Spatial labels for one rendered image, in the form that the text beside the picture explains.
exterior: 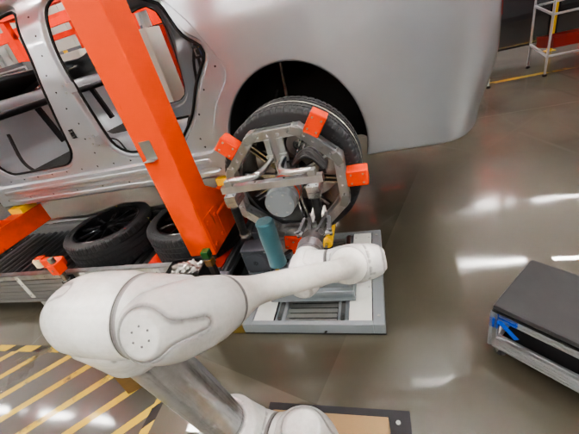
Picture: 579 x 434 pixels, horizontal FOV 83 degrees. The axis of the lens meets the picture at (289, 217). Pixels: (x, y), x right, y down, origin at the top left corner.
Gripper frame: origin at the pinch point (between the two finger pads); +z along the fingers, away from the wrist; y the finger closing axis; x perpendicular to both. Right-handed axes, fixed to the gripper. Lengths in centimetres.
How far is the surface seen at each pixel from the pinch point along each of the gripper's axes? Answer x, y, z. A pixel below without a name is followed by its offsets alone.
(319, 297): -70, -17, 23
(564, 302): -49, 86, -3
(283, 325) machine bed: -75, -36, 8
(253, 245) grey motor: -42, -53, 39
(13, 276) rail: -44, -243, 26
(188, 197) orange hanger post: 6, -65, 18
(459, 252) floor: -83, 65, 70
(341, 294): -69, -4, 23
